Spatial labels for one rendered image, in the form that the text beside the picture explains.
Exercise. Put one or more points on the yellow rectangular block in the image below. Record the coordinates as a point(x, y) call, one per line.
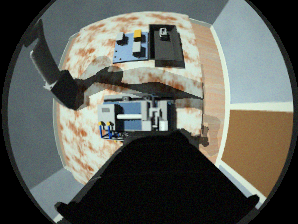
point(137, 35)

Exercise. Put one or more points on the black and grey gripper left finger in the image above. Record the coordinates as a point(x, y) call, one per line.
point(148, 124)

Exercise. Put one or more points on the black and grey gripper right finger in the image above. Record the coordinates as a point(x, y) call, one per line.
point(162, 124)

